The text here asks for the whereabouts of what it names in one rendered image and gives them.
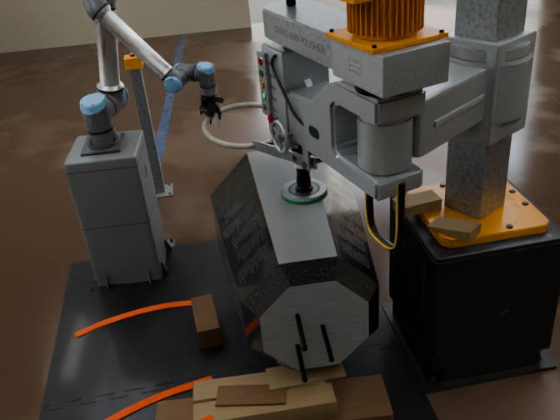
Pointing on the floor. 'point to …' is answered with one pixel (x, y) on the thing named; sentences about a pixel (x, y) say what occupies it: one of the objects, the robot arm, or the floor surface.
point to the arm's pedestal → (119, 212)
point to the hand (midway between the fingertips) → (214, 123)
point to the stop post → (147, 124)
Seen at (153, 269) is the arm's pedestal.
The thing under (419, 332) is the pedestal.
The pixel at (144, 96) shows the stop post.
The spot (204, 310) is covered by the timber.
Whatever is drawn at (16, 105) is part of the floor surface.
